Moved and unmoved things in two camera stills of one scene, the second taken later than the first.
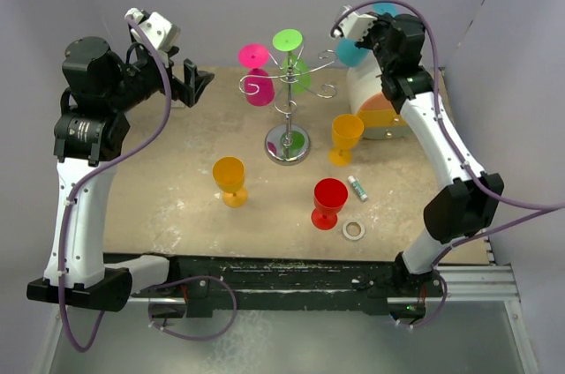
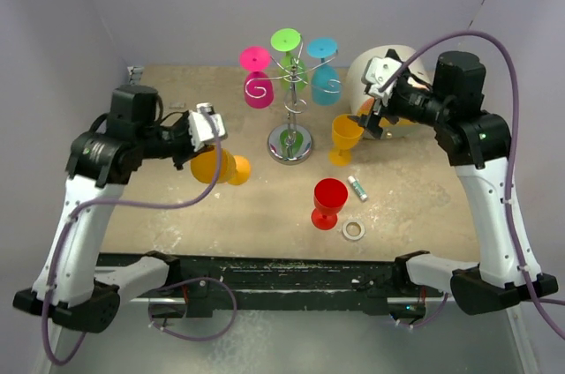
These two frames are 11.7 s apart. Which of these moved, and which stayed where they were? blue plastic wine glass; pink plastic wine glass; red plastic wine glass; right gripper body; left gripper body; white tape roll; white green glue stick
Moved: right gripper body; left gripper body; blue plastic wine glass
Stayed: pink plastic wine glass; white green glue stick; red plastic wine glass; white tape roll
